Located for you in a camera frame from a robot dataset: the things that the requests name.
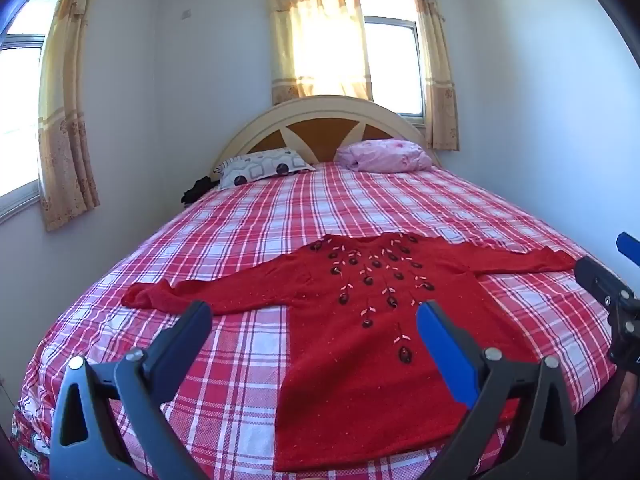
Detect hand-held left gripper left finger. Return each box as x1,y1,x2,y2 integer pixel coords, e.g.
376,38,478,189
50,301,213,480

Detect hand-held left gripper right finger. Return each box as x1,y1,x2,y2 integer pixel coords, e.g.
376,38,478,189
416,300,578,480

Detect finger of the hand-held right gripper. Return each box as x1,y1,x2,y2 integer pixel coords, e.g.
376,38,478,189
616,232,640,258
573,257,640,313

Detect red knitted sweater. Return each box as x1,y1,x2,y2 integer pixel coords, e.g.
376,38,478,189
121,232,578,472

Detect red plaid bedsheet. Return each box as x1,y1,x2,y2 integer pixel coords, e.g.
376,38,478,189
10,162,618,480

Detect dark cloth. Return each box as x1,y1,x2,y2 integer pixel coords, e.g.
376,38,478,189
181,176,221,206

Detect grey patterned pillow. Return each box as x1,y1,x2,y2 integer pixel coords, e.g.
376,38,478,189
214,147,316,191

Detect pink floral pillow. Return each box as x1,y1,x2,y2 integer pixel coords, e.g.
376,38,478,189
334,140,433,173

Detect beige floral curtain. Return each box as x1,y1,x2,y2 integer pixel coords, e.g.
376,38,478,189
265,0,373,106
404,0,460,152
37,0,103,232

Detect cream wooden headboard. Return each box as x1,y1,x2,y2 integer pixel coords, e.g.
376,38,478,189
212,95,441,173

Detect window with grey frame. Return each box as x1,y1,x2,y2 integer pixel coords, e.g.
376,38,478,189
356,0,427,128
0,0,48,223

